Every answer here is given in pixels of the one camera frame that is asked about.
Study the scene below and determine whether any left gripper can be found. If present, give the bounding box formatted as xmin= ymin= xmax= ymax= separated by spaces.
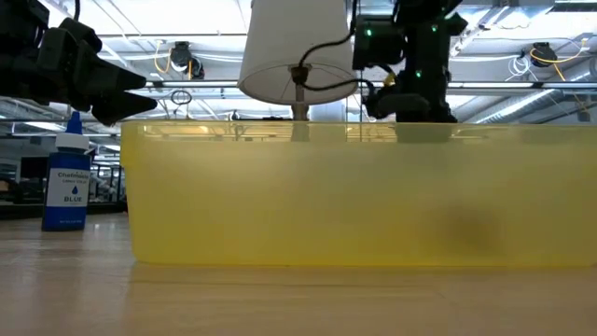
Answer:
xmin=36 ymin=18 xmax=159 ymax=127

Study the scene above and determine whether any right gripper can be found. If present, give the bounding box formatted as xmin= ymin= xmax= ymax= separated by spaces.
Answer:
xmin=363 ymin=85 xmax=459 ymax=124

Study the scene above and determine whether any large blue food colouring bottle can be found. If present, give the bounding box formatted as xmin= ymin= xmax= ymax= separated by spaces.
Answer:
xmin=41 ymin=111 xmax=92 ymax=232

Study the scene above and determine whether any black background monitor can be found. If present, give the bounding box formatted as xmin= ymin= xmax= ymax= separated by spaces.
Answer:
xmin=20 ymin=156 xmax=48 ymax=179

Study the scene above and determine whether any white shade table lamp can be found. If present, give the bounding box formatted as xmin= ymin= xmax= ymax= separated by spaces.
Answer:
xmin=237 ymin=0 xmax=359 ymax=123

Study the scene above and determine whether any yellow translucent plastic bin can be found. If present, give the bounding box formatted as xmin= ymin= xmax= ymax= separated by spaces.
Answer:
xmin=119 ymin=119 xmax=597 ymax=268

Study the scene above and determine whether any black ceiling cable reel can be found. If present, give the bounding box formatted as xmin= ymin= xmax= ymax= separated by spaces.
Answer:
xmin=168 ymin=40 xmax=205 ymax=80
xmin=529 ymin=41 xmax=560 ymax=64

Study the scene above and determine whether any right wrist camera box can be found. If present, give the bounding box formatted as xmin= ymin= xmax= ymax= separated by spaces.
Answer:
xmin=352 ymin=14 xmax=406 ymax=72

